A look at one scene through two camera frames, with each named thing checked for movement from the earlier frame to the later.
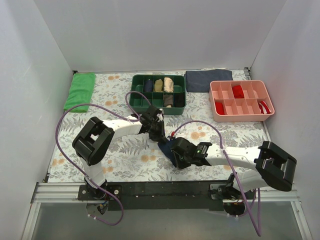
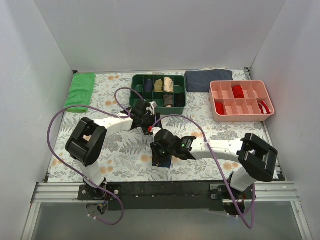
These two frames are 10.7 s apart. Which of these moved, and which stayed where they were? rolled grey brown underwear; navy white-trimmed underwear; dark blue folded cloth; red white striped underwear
Moved: navy white-trimmed underwear
Stayed: dark blue folded cloth; rolled grey brown underwear; red white striped underwear
